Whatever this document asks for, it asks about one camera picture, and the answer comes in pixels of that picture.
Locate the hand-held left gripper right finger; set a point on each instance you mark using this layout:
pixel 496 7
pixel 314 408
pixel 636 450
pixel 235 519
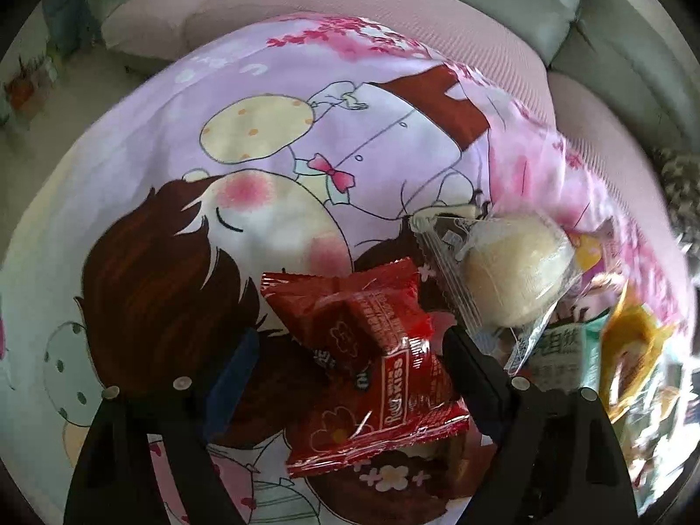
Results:
pixel 470 372

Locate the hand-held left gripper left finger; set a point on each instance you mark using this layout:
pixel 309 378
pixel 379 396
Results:
pixel 232 388

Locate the red flower print snack packet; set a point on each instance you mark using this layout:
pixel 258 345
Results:
pixel 350 426

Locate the red square snack packet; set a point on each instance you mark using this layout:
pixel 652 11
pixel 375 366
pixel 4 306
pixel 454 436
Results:
pixel 328 306

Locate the teal white snack packet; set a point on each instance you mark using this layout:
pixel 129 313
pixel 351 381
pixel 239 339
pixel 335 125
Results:
pixel 558 355

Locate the white round bun packet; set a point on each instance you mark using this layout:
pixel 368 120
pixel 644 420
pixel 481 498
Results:
pixel 514 279

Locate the pink yellow snack packet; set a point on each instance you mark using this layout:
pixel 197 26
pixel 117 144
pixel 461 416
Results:
pixel 593 246

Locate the pale snack packet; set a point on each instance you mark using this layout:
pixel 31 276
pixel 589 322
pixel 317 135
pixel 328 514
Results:
pixel 651 443

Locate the pink cartoon printed blanket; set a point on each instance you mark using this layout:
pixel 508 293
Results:
pixel 164 175

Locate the dark patterned pillow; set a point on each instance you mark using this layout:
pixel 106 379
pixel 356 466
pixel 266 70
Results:
pixel 681 191

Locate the potted plants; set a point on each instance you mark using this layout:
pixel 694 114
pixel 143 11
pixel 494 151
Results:
pixel 27 87

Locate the grey sofa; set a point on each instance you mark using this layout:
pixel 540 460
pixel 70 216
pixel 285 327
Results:
pixel 492 0

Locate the pink sofa cover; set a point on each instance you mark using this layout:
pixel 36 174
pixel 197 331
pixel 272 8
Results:
pixel 219 5

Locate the teal cloth item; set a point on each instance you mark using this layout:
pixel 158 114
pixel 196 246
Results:
pixel 71 16

